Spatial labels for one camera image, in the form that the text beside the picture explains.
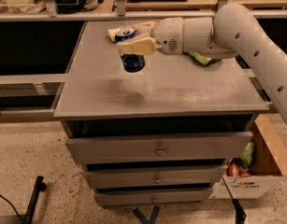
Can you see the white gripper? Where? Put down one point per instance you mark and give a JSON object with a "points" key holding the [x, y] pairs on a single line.
{"points": [[168, 35]]}

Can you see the blue pepsi can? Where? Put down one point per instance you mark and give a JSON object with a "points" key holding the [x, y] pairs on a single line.
{"points": [[132, 60]]}

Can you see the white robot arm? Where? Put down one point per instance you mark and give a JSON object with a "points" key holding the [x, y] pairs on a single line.
{"points": [[232, 31]]}

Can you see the yellow sponge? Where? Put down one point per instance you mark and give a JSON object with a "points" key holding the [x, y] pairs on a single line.
{"points": [[111, 34]]}

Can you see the green snack bag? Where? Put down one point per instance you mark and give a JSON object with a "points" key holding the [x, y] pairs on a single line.
{"points": [[202, 60]]}

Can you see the grey drawer cabinet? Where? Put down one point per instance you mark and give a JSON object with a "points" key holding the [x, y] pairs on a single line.
{"points": [[171, 95]]}

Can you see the top grey drawer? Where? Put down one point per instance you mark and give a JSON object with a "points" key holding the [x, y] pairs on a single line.
{"points": [[166, 147]]}

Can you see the grey drawer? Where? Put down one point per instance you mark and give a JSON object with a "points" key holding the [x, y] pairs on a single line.
{"points": [[152, 196], [166, 147], [154, 177]]}

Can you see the middle grey drawer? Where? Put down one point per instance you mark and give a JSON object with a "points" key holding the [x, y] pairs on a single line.
{"points": [[154, 177]]}

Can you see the green bag in box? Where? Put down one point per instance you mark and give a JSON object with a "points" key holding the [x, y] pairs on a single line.
{"points": [[246, 155]]}

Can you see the orange snack pack in box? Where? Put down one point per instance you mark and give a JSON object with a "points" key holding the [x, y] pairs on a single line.
{"points": [[236, 170]]}

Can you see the bottom grey drawer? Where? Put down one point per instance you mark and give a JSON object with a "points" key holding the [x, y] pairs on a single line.
{"points": [[152, 196]]}

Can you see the cardboard box with snacks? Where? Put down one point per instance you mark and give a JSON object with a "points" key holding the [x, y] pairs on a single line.
{"points": [[268, 165]]}

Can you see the black stand leg left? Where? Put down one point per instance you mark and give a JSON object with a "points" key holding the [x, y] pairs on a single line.
{"points": [[40, 186]]}

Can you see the black stand leg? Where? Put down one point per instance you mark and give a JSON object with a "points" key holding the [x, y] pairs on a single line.
{"points": [[40, 186], [240, 213]]}

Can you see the black stand leg right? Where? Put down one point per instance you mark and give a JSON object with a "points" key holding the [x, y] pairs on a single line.
{"points": [[240, 213]]}

